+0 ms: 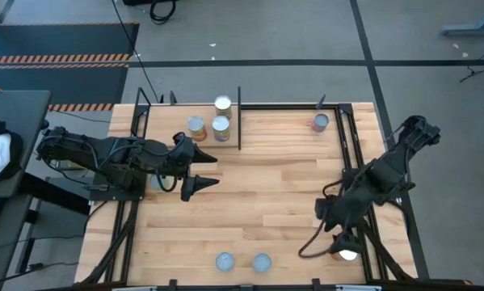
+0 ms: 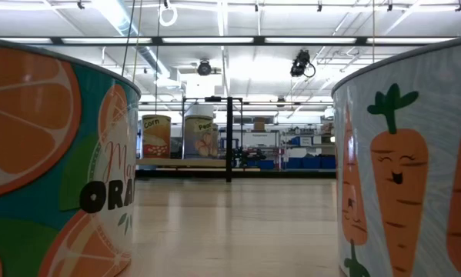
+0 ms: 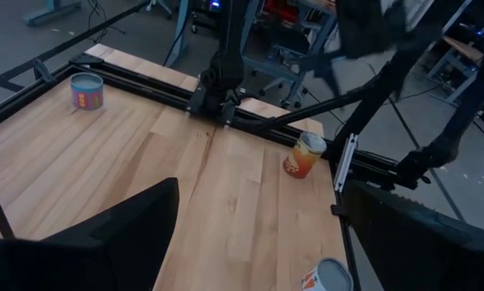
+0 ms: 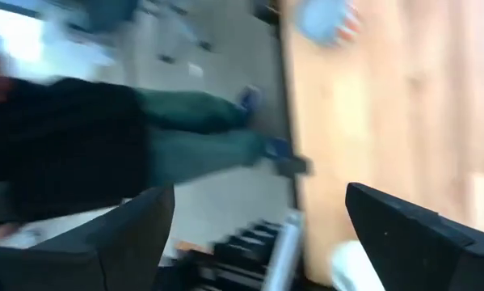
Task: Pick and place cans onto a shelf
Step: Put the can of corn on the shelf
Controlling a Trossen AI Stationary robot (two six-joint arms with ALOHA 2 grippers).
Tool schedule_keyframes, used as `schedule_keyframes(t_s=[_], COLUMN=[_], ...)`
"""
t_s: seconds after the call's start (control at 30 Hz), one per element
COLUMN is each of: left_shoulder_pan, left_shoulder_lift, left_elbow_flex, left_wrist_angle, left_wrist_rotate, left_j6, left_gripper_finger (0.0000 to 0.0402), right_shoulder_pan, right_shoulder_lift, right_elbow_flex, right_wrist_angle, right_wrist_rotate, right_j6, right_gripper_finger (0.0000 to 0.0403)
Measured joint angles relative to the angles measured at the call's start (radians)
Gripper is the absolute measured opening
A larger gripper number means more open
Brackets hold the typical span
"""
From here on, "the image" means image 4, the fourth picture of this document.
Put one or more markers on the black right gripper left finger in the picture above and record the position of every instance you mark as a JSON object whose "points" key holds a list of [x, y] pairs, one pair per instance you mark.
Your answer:
{"points": [[84, 254]]}

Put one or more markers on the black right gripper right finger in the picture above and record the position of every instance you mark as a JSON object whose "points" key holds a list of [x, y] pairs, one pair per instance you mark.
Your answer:
{"points": [[427, 254]]}

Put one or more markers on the mandarin orange can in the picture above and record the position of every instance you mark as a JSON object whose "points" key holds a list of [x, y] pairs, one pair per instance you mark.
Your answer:
{"points": [[350, 266]]}

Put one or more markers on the carrot print can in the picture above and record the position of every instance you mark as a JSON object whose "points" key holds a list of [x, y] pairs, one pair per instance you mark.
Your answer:
{"points": [[322, 20]]}

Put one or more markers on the person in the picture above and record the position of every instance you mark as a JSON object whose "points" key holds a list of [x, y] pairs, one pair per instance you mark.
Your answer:
{"points": [[64, 141]]}

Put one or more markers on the silver aluminium bar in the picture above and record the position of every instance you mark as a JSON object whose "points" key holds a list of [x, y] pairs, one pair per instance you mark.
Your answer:
{"points": [[284, 250]]}

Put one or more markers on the blue office chair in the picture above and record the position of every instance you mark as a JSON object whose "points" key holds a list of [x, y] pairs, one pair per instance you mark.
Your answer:
{"points": [[100, 16]]}

